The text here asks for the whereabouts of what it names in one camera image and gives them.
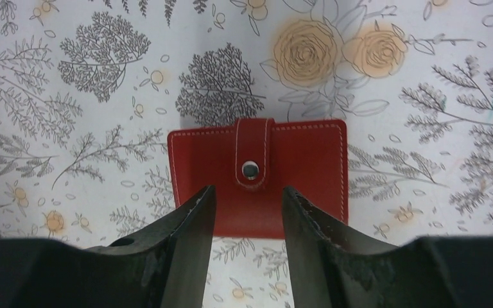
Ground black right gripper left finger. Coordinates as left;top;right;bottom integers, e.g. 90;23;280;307
85;185;216;307

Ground floral patterned table mat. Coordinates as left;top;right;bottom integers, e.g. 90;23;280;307
0;1;493;307

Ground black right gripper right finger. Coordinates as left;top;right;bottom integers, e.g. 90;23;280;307
282;186;400;307

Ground red leather card holder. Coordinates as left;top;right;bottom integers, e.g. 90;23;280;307
168;118;349;239

